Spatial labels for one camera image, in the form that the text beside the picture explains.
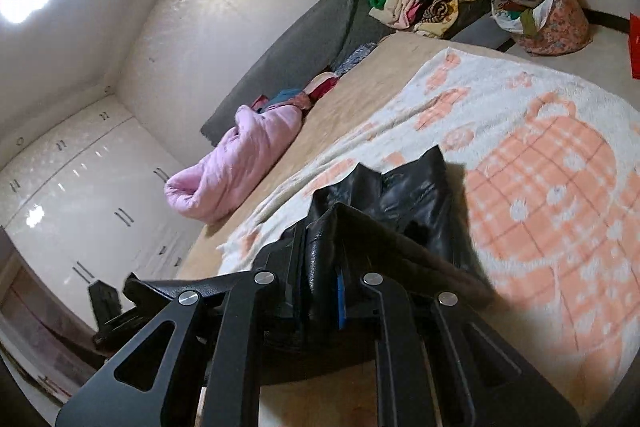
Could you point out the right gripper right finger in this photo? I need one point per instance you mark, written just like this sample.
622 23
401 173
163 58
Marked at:
442 364

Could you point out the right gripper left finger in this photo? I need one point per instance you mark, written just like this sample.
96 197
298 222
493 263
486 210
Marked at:
201 350

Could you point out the black leather jacket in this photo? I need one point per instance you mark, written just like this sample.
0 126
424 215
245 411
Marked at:
400 224

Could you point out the small clothes by headboard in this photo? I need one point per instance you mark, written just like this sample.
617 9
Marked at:
322 84

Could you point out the floral laundry basket with clothes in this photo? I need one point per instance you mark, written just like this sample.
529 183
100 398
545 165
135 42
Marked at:
543 27

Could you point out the white wardrobe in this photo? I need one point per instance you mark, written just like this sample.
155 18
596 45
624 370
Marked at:
85 203

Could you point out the pink rolled quilt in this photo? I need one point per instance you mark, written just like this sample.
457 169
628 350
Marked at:
220 182

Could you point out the white orange patterned blanket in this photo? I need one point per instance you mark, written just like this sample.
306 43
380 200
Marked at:
553 214

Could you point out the grey headboard cushion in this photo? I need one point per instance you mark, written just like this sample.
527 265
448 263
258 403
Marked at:
321 39

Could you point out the red plastic bag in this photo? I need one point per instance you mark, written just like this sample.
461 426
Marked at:
634 45

